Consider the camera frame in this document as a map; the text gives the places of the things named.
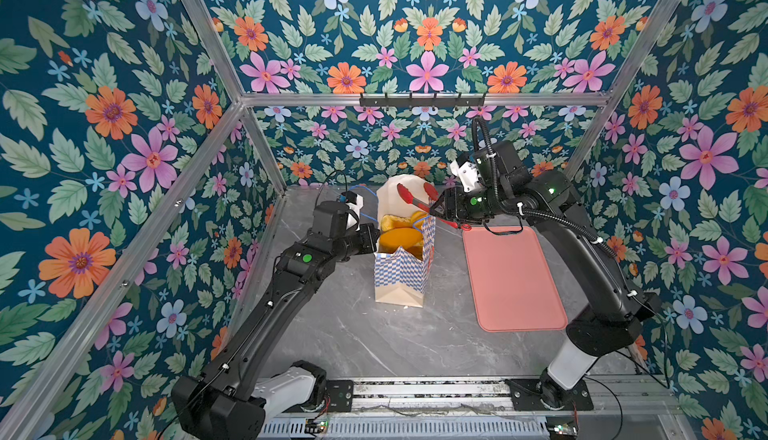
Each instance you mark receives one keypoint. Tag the black wall hook rail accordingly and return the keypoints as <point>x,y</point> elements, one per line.
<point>447,101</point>

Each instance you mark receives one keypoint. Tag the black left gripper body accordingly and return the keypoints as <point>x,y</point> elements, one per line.
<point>360,240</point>

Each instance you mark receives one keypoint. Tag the blue checkered paper bag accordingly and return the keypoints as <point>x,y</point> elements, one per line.
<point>401,278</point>

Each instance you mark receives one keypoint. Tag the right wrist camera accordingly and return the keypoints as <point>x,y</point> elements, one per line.
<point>468,176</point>

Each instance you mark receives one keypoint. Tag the red metal kitchen tongs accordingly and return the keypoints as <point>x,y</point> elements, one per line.
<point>409,198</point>

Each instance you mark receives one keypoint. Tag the braided bread roll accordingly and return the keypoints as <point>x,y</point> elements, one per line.
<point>391,222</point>

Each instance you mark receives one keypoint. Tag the small round bread roll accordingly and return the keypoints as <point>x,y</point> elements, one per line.
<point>418,218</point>

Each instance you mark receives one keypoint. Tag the golden croissant bread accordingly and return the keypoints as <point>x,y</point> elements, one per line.
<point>407,238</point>

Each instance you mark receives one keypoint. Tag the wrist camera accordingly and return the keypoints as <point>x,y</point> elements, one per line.
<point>468,176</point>
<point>355,203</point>

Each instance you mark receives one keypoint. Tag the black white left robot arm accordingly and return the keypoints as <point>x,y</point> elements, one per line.
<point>230,398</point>

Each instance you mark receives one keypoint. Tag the pink plastic tray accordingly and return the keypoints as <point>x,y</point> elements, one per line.
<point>512,286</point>

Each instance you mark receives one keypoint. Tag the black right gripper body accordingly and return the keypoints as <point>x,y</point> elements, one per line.
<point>475,206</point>

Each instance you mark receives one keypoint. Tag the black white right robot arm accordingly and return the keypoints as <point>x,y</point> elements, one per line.
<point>616,308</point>

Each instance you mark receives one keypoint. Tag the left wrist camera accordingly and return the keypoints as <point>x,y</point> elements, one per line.
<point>355,203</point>

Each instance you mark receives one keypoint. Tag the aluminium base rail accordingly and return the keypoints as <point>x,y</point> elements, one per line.
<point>625,407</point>

